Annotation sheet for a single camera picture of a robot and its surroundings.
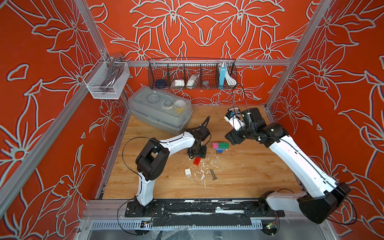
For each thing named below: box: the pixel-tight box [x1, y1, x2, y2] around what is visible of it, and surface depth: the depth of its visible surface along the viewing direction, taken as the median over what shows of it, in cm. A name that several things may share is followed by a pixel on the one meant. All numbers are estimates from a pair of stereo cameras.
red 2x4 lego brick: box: [193, 157, 201, 166], surface depth 90 cm
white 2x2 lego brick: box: [184, 168, 191, 176], surface depth 85 cm
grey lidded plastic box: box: [128, 85, 193, 135], surface depth 99 cm
